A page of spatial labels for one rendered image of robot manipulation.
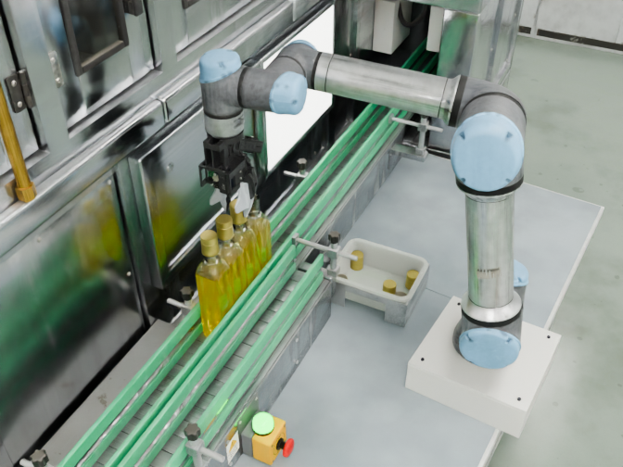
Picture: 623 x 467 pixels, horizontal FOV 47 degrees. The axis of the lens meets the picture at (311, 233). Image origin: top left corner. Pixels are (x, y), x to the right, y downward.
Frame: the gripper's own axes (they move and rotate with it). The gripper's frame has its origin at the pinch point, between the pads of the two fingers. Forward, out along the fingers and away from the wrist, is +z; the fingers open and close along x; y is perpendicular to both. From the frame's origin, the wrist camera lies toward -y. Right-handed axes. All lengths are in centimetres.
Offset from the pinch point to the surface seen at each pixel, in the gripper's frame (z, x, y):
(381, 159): 29, 6, -71
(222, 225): -0.3, 0.7, 7.2
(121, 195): -9.0, -15.2, 17.0
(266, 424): 30.3, 20.6, 26.8
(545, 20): 100, 4, -376
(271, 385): 32.6, 15.8, 16.1
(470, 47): 2, 21, -101
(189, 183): -1.6, -12.4, -0.9
